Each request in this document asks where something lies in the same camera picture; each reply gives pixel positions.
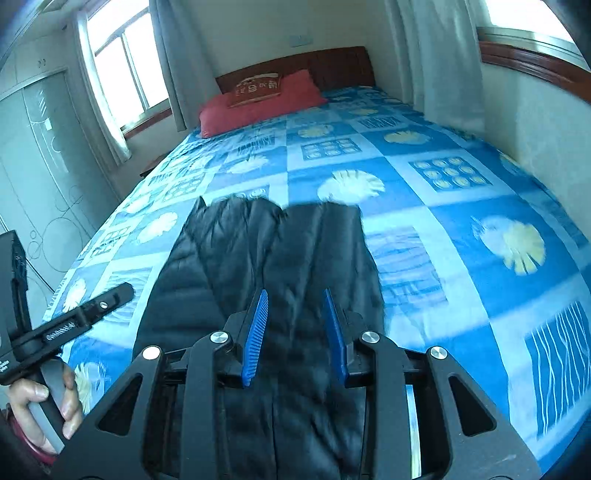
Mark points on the blue patterned bed sheet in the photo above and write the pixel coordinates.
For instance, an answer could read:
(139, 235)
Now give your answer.
(474, 254)

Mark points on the centre grey curtain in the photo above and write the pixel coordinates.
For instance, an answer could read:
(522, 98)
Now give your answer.
(186, 70)

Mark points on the wooden nightstand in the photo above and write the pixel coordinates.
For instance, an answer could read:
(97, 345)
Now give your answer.
(152, 165)

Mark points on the window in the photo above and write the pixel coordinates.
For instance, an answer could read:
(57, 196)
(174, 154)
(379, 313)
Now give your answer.
(122, 40)
(524, 24)

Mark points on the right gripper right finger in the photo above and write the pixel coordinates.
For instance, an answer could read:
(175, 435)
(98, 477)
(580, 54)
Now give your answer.
(421, 407)

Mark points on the white sliding wardrobe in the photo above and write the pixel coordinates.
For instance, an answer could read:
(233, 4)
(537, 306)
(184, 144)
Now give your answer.
(53, 192)

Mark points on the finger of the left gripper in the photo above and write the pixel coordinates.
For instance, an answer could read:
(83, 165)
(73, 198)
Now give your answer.
(94, 310)

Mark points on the left window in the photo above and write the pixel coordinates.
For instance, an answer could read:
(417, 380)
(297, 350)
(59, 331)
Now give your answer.
(122, 40)

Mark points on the red pillow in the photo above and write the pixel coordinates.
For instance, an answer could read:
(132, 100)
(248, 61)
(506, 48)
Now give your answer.
(221, 114)

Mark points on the right window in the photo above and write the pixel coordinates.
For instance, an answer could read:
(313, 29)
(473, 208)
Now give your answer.
(524, 24)

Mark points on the small brown embroidered cushion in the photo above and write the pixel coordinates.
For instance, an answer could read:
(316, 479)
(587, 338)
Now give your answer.
(254, 89)

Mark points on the right grey curtain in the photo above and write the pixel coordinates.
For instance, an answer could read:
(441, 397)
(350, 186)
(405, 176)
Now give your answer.
(441, 71)

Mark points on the grey curtain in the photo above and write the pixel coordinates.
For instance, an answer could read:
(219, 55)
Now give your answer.
(441, 71)
(186, 70)

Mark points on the dark wooden headboard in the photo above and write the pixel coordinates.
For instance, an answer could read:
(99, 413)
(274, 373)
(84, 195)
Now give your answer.
(331, 69)

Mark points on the left window curtain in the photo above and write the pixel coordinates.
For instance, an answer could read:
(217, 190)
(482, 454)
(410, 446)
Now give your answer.
(108, 126)

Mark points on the wall socket plate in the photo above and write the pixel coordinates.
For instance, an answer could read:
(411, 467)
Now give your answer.
(299, 40)

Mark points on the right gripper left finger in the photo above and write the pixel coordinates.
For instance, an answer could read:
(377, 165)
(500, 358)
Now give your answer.
(164, 417)

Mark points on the person's left hand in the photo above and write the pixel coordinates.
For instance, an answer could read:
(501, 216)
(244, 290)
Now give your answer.
(24, 391)

